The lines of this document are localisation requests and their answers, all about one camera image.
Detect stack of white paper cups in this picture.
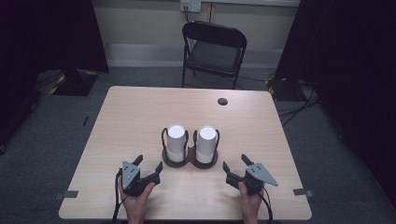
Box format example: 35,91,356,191
195,125,218,164
166,124,189,163

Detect white wall socket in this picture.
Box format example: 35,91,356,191
180,0,203,14

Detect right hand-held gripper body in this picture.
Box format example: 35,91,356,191
243,161,279,197

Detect grey tape strip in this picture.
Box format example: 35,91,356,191
292,188,315,198
53,189,79,201

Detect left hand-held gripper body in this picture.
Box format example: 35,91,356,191
119,160,157,198

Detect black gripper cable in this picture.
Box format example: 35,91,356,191
111,167,124,224
257,186,275,224

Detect dark curtain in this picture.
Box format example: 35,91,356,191
0,0,110,147
275,0,396,200

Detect dark brown cup holder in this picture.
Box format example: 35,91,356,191
161,126,221,170

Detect black folding chair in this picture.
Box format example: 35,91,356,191
181,21,248,91

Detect person's left hand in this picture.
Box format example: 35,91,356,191
118,177,156,218

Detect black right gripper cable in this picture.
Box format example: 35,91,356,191
257,186,275,224

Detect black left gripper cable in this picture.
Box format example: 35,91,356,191
111,167,124,224

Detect black floor cables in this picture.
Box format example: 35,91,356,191
276,79,321,127

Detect black stand base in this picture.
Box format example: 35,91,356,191
266,77,301,103
49,68,99,97

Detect person's right hand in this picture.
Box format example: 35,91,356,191
237,181,266,218

